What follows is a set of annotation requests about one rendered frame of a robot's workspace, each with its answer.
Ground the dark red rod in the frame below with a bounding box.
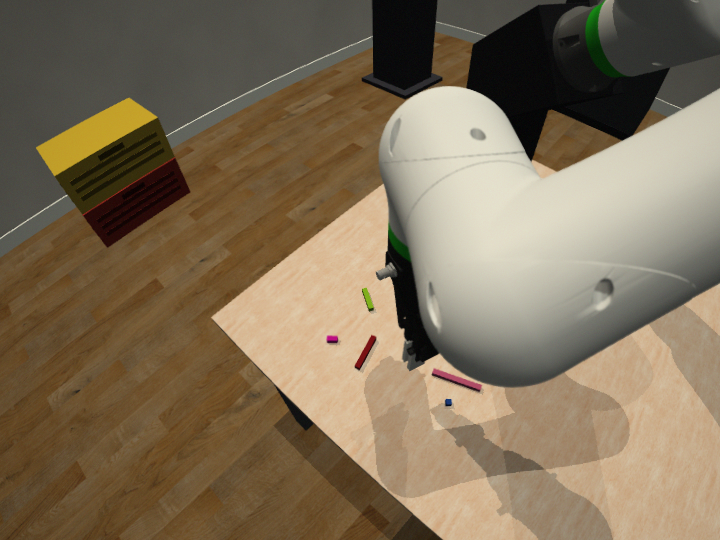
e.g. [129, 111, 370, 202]
[355, 335, 376, 370]

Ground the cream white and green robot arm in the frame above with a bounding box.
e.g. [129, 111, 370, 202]
[376, 0, 720, 388]

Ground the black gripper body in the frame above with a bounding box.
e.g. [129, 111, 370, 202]
[394, 284, 420, 314]

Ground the pink rod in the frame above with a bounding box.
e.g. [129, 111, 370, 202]
[432, 368, 482, 392]

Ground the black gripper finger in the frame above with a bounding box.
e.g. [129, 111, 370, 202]
[407, 313, 439, 371]
[394, 291, 415, 363]

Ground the lime green rod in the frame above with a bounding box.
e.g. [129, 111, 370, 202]
[362, 288, 374, 311]

